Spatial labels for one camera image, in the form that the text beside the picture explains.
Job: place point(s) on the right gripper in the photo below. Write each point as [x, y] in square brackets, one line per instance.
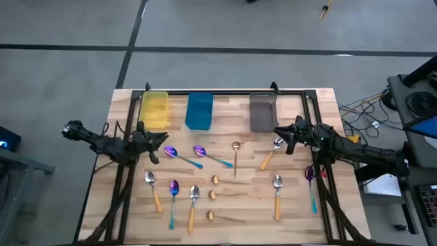
[305, 135]

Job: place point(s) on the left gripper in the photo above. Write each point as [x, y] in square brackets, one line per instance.
[141, 140]

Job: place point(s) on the iridescent purple teal spoon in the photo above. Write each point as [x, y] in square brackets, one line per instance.
[170, 151]
[199, 150]
[310, 173]
[174, 187]

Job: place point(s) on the matte gold spoon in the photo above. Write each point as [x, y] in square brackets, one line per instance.
[236, 146]
[212, 195]
[210, 215]
[215, 179]

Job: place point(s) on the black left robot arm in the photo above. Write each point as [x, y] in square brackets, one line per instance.
[99, 143]

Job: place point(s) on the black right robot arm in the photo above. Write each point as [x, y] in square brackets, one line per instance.
[362, 150]

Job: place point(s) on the grey plastic bin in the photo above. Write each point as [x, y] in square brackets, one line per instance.
[263, 114]

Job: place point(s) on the yellow translucent plastic bin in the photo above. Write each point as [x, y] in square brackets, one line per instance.
[155, 109]

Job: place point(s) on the red clip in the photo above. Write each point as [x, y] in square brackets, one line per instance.
[323, 174]

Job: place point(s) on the small black clamp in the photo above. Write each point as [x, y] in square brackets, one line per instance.
[274, 87]
[147, 86]

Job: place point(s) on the blue plastic bin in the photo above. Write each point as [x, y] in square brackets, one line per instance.
[199, 112]

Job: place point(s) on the yellow connector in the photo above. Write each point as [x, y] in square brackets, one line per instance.
[354, 139]

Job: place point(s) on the black stand beam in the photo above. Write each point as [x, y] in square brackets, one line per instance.
[372, 174]

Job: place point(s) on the white box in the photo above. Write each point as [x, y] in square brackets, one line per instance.
[385, 186]

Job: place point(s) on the grey equipment cart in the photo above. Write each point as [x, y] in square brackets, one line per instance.
[397, 109]

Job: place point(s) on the yellow black stick tool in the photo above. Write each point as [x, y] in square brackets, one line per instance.
[323, 13]

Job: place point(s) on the grey side table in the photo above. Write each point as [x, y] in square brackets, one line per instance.
[20, 160]

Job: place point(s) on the blue laptop screen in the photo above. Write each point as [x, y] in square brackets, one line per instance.
[426, 128]

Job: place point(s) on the black plug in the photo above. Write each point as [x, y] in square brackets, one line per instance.
[401, 228]

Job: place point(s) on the black device blue light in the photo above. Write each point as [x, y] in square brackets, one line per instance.
[10, 138]

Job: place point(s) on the black keypad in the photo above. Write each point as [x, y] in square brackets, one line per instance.
[429, 203]

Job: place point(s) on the black aluminium table frame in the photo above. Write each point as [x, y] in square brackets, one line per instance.
[232, 92]

